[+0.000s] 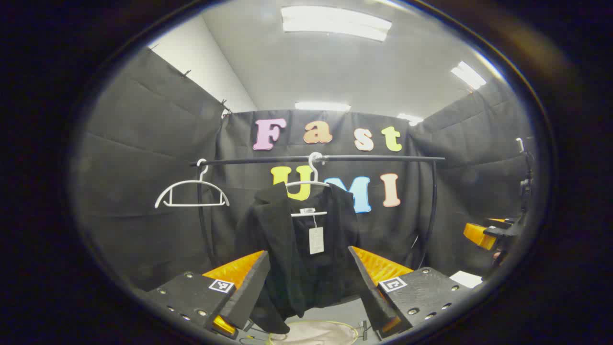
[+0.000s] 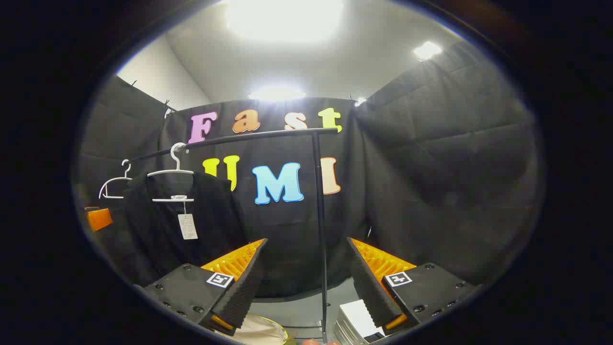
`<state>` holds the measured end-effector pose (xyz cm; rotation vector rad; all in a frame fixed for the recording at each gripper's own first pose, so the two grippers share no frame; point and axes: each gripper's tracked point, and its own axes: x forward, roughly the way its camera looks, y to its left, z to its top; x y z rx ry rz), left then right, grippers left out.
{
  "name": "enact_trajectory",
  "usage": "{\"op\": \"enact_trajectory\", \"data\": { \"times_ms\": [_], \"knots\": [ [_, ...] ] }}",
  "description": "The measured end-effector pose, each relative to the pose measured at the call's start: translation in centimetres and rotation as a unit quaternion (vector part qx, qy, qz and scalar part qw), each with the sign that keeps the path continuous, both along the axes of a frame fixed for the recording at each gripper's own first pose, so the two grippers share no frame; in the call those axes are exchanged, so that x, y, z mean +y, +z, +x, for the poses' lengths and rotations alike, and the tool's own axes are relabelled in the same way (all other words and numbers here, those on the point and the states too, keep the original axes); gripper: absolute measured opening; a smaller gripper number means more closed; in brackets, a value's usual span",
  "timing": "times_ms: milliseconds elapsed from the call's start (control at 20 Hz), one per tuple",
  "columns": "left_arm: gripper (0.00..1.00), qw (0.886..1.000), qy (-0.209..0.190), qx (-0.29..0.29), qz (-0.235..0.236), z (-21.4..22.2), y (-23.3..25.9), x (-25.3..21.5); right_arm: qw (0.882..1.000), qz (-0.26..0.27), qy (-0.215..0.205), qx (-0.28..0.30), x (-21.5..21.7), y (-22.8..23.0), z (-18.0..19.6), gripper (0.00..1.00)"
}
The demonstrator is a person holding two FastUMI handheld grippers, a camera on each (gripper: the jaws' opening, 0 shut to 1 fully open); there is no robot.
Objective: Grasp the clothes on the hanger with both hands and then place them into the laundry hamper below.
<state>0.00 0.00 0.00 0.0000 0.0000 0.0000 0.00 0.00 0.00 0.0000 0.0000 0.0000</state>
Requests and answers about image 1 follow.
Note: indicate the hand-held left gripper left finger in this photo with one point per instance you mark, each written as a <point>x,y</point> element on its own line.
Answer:
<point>246,292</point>

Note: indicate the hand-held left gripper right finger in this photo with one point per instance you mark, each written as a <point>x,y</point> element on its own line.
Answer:
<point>371,297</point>

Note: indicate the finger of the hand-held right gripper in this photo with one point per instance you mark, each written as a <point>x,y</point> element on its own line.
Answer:
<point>479,235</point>

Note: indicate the black jacket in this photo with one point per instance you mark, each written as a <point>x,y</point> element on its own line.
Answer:
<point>278,249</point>

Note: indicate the white plastic clothes hanger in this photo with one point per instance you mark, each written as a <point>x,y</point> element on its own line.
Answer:
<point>191,181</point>
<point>313,167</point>

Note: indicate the white paper sheet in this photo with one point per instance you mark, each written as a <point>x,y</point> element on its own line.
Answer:
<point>465,279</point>

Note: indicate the white hang tag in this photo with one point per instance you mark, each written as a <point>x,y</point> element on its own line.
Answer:
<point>316,240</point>

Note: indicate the black metal garment rack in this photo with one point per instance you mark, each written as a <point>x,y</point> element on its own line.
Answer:
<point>383,157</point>

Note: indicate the ceiling light panel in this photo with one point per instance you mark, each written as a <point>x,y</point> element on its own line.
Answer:
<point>335,23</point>
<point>322,106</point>
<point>410,119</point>
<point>468,75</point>

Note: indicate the black backdrop cloth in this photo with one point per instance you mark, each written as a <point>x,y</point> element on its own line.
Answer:
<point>143,167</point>

